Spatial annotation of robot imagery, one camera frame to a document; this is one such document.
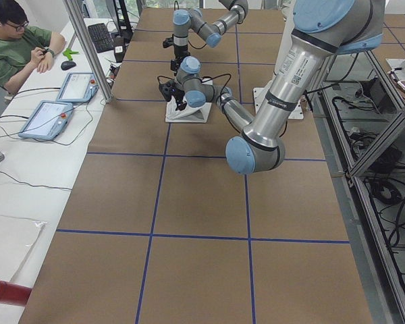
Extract red cylinder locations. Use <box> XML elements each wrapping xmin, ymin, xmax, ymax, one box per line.
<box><xmin>0</xmin><ymin>280</ymin><xmax>32</xmax><ymax>306</ymax></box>

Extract green plastic object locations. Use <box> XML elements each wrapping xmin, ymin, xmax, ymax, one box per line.
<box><xmin>62</xmin><ymin>48</ymin><xmax>79</xmax><ymax>61</ymax></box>

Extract grey t-shirt with cartoon print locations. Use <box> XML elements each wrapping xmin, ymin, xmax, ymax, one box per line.
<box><xmin>165</xmin><ymin>80</ymin><xmax>211</xmax><ymax>123</ymax></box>

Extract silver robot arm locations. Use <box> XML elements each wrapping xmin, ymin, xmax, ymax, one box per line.
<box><xmin>159</xmin><ymin>1</ymin><xmax>385</xmax><ymax>175</ymax></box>
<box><xmin>163</xmin><ymin>0</ymin><xmax>248</xmax><ymax>75</ymax></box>

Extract clear plastic bag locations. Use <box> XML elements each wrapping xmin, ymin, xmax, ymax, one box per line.
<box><xmin>0</xmin><ymin>215</ymin><xmax>47</xmax><ymax>281</ymax></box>

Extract blue teach pendant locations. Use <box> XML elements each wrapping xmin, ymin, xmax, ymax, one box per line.
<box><xmin>56</xmin><ymin>72</ymin><xmax>99</xmax><ymax>103</ymax></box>
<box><xmin>18</xmin><ymin>101</ymin><xmax>74</xmax><ymax>140</ymax></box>

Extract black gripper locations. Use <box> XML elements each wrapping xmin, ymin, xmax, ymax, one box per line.
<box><xmin>163</xmin><ymin>36</ymin><xmax>190</xmax><ymax>76</ymax></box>
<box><xmin>159</xmin><ymin>80</ymin><xmax>187</xmax><ymax>111</ymax></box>

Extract aluminium frame rail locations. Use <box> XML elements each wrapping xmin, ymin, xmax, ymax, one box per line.
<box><xmin>314</xmin><ymin>52</ymin><xmax>405</xmax><ymax>323</ymax></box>

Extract aluminium frame post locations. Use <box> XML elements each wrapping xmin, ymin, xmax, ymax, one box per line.
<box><xmin>63</xmin><ymin>0</ymin><xmax>113</xmax><ymax>103</ymax></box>

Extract person in green shirt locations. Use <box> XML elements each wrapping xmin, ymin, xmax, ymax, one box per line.
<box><xmin>0</xmin><ymin>1</ymin><xmax>65</xmax><ymax>95</ymax></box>

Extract black computer mouse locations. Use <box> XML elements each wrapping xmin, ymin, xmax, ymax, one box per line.
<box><xmin>61</xmin><ymin>61</ymin><xmax>76</xmax><ymax>71</ymax></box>

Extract blue teach pendant near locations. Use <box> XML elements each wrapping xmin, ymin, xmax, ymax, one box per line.
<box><xmin>18</xmin><ymin>101</ymin><xmax>74</xmax><ymax>140</ymax></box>

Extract black keyboard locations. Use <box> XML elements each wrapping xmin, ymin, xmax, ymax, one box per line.
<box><xmin>87</xmin><ymin>23</ymin><xmax>114</xmax><ymax>53</ymax></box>

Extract blue teach pendant far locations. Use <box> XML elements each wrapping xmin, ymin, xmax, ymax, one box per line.
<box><xmin>56</xmin><ymin>72</ymin><xmax>99</xmax><ymax>103</ymax></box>

